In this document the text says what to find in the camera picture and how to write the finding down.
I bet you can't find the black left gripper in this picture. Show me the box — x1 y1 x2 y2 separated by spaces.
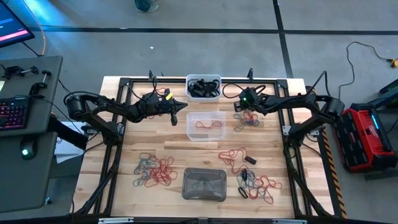
132 90 188 126

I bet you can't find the white plastic basket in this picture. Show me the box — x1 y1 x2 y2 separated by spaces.
185 73 223 103

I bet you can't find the clear plastic basket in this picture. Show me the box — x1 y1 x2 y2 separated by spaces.
185 111 227 142

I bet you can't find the smoky grey plastic basket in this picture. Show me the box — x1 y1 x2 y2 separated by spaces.
181 167 228 202

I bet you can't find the yellow black hazard tape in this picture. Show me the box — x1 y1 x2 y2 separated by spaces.
306 85 348 219

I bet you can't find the black support beam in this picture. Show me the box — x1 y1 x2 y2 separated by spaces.
46 114 90 151

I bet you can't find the red black tool case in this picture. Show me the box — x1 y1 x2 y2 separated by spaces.
331 104 396 174

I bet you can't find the white paper sheet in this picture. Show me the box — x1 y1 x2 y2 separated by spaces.
54 120 85 165

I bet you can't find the black metal clamp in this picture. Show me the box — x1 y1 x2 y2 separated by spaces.
0 64 40 78
29 69 53 96

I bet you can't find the black equipment case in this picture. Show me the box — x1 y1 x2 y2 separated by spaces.
369 79 398 110

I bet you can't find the black computer mouse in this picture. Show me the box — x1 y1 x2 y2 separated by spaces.
19 139 38 161

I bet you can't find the backlit black keyboard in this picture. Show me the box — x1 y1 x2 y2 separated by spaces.
0 95 32 131

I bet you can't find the computer monitor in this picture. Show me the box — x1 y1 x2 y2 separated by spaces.
0 0 35 49

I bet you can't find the black aluminium table frame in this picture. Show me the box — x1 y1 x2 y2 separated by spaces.
73 76 333 218

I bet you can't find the black rubber band ring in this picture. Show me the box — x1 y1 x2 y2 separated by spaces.
237 185 250 200

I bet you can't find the black floor cable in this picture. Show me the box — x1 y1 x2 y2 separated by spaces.
337 41 393 91

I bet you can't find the silver metal bracket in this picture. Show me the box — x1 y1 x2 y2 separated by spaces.
98 217 134 224
272 218 308 224

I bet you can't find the yellow extension cable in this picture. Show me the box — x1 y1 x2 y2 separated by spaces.
21 0 47 56

